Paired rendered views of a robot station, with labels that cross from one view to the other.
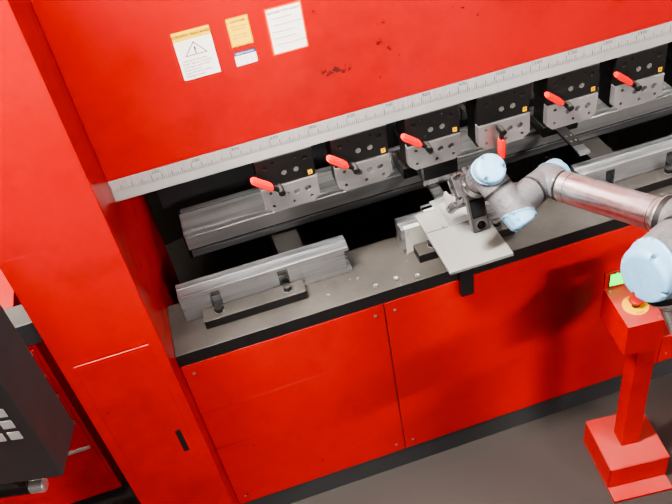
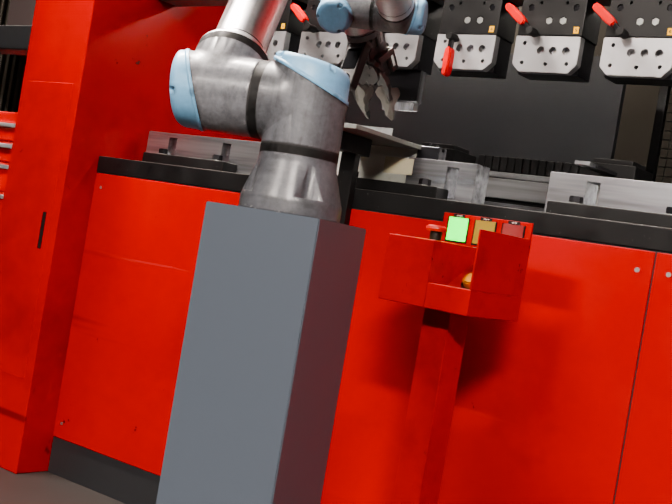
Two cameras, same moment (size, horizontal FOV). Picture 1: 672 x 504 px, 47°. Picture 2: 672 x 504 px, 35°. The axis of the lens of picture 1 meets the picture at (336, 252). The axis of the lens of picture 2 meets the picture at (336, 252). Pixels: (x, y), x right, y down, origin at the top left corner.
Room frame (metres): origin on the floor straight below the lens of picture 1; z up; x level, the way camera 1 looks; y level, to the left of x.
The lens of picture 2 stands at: (-0.08, -2.03, 0.75)
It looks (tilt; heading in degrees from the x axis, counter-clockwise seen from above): 0 degrees down; 45
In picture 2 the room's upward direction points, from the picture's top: 10 degrees clockwise
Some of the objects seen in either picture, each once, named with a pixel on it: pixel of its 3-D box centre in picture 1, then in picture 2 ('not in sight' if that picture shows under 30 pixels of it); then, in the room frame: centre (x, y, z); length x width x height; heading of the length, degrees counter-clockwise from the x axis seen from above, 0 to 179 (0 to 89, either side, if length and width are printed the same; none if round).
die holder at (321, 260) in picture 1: (265, 277); (218, 156); (1.66, 0.21, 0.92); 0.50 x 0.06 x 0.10; 99
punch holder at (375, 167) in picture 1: (357, 151); (335, 34); (1.71, -0.11, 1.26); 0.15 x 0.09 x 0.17; 99
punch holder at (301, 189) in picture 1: (285, 172); (274, 33); (1.68, 0.09, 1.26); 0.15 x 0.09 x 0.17; 99
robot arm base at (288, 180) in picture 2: not in sight; (294, 181); (0.96, -0.88, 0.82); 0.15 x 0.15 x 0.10
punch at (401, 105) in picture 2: (439, 167); (402, 90); (1.75, -0.33, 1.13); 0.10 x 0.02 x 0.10; 99
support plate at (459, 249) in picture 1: (462, 234); (357, 134); (1.60, -0.35, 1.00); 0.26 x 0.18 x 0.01; 9
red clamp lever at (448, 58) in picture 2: (500, 141); (450, 55); (1.71, -0.49, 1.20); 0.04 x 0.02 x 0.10; 9
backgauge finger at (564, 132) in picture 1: (563, 129); (606, 168); (1.97, -0.77, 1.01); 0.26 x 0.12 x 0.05; 9
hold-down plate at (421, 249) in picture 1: (464, 239); (386, 188); (1.69, -0.38, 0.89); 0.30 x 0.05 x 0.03; 99
